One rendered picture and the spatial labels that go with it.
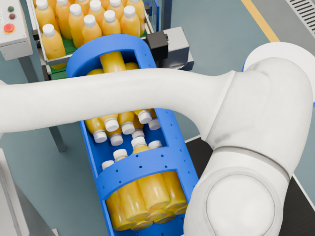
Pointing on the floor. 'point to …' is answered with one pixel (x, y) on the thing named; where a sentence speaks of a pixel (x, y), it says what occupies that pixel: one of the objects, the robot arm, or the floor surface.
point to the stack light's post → (166, 14)
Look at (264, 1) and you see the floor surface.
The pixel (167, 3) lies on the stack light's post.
